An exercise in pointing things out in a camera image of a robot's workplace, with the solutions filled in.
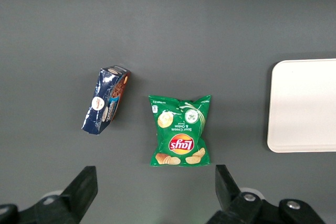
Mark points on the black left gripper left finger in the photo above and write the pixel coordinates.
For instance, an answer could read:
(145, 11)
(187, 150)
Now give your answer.
(76, 195)

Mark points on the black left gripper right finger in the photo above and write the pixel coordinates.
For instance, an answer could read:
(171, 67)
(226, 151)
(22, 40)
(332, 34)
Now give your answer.
(236, 200)

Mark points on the green Lays chips bag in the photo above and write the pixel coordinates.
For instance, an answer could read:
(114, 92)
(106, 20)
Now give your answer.
(180, 130)

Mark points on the blue chocolate cookie box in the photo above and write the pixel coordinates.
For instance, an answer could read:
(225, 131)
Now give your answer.
(105, 100)

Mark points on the white plastic tray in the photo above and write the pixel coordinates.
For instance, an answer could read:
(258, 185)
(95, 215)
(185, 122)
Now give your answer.
(302, 106)

